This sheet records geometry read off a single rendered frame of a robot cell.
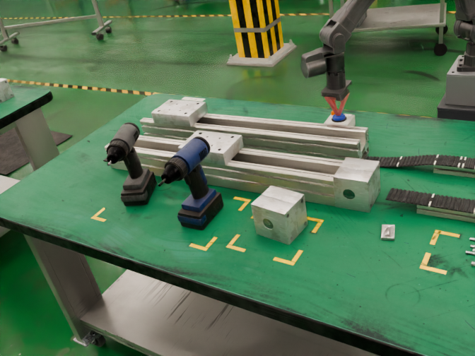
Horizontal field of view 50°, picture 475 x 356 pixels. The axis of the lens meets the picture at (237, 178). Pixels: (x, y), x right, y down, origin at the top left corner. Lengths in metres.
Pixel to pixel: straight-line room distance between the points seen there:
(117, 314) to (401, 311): 1.23
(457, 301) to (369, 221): 0.31
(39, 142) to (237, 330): 1.51
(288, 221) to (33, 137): 1.83
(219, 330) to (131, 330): 0.33
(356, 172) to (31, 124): 1.87
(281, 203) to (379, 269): 0.27
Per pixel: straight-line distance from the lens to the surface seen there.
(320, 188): 1.35
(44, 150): 2.84
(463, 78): 1.81
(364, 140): 1.54
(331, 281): 1.16
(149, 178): 1.56
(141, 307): 2.04
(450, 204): 1.32
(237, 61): 4.79
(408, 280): 1.16
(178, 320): 1.94
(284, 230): 1.23
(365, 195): 1.31
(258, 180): 1.42
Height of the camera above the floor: 1.59
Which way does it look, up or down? 32 degrees down
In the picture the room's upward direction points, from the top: 12 degrees counter-clockwise
